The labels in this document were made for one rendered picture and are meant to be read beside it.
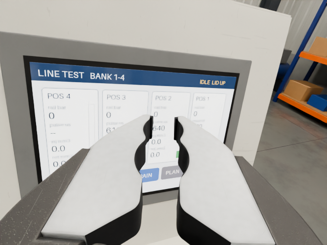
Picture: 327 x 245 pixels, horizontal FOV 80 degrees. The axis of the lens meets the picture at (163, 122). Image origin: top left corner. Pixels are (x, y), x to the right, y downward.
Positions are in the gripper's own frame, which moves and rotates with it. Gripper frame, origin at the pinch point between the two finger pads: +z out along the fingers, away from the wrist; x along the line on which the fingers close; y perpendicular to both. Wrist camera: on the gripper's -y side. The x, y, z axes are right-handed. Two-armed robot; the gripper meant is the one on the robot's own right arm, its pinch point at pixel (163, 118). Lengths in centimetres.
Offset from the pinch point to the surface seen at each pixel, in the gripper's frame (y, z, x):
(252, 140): 24.5, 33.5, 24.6
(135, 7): -5.7, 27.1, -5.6
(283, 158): 170, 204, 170
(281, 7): -16, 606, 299
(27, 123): 11.3, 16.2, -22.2
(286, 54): 86, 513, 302
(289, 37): 57, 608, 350
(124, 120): 13.2, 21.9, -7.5
